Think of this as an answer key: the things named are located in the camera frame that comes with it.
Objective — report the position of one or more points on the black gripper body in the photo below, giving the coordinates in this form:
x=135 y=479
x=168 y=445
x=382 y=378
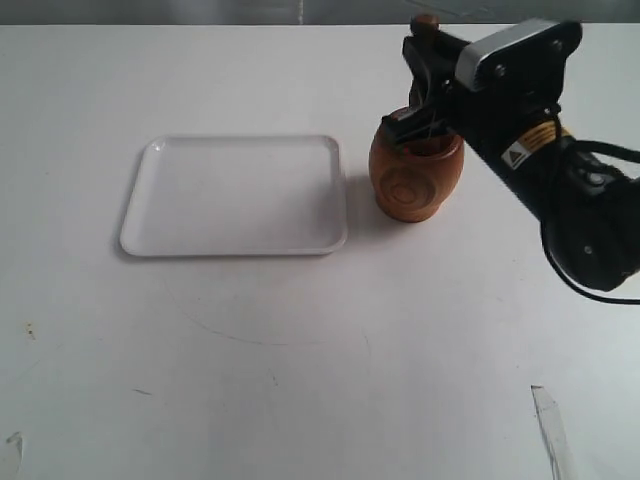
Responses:
x=520 y=141

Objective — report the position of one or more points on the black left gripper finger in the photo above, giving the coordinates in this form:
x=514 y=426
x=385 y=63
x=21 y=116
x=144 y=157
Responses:
x=405 y=126

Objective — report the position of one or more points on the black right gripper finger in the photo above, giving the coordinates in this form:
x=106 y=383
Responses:
x=438 y=127

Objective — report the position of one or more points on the brown wooden pestle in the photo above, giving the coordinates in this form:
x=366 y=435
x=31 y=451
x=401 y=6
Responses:
x=425 y=29

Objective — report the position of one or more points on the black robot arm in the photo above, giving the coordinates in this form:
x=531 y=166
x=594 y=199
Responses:
x=594 y=243

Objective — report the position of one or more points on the wooden mortar cup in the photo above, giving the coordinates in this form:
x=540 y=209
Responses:
x=411 y=188

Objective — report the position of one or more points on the white rectangular plastic tray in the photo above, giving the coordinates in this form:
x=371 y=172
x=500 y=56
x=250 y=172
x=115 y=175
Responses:
x=224 y=196

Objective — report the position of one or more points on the clear tape strip right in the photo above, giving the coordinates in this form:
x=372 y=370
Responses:
x=553 y=434

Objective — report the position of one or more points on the clear tape strip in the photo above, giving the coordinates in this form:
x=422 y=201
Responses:
x=553 y=434
x=11 y=456

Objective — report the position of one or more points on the clear tape strip left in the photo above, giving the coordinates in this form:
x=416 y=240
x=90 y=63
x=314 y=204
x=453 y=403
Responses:
x=11 y=456

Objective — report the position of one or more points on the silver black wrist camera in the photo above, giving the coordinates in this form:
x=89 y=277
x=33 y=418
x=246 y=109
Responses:
x=526 y=60

